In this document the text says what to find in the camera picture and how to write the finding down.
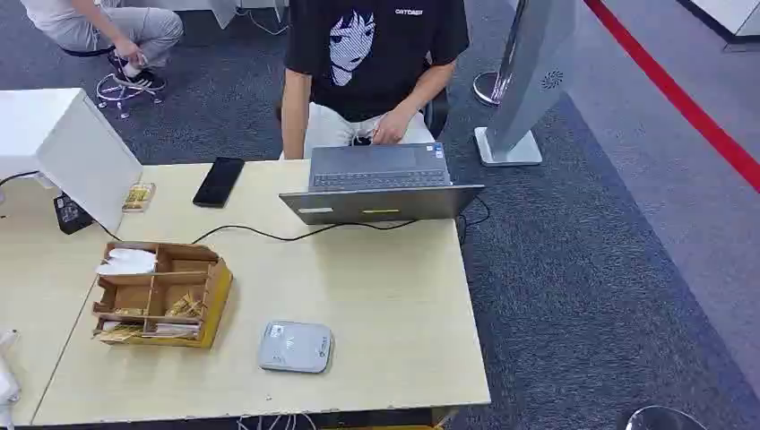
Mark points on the seated person's left hand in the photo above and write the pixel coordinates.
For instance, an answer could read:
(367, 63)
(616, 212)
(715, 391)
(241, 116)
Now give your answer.
(391, 128)

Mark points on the gold cards bundle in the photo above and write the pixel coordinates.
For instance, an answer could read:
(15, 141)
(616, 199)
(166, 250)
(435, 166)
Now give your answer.
(186, 307)

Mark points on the chrome stool base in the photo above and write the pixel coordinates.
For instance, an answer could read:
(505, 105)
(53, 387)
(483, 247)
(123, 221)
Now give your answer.
(119, 95)

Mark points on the round chrome base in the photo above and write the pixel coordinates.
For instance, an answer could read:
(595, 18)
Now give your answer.
(488, 89)

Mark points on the white standing kiosk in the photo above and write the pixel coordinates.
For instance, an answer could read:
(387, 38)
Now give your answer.
(534, 71)

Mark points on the white cabinet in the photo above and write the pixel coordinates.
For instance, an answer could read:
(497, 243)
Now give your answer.
(730, 15)

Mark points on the crouching person in grey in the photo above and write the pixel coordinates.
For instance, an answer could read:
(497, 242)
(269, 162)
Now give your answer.
(119, 26)

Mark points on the black power adapter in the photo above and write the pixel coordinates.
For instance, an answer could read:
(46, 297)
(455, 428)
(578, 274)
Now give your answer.
(71, 213)

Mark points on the grey laptop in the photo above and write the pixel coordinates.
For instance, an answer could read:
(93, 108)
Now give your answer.
(380, 190)

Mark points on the black office chair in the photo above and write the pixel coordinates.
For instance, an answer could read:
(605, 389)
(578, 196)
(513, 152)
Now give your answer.
(438, 113)

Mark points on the seated person in black shirt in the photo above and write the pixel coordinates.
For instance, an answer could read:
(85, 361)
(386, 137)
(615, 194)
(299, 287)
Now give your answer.
(380, 89)

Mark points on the wooden card box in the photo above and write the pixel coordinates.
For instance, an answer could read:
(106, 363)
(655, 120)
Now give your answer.
(214, 297)

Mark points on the white box-shaped monitor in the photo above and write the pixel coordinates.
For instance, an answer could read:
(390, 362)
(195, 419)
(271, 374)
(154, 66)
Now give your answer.
(71, 148)

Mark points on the black smartphone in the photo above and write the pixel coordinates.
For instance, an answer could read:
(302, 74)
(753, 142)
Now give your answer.
(218, 182)

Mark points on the flat card stack with gold edge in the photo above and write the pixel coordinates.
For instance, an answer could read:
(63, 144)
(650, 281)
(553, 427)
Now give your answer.
(169, 330)

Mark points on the grey card reader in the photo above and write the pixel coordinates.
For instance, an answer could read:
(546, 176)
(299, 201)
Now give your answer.
(295, 347)

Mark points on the red floor tape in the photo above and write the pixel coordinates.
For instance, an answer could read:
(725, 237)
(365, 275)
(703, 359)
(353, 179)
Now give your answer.
(677, 95)

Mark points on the white plastic object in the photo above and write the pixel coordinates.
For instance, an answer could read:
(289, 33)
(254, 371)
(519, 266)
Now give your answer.
(7, 386)

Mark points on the small clear box of gold items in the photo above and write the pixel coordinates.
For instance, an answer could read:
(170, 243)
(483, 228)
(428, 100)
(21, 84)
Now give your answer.
(139, 197)

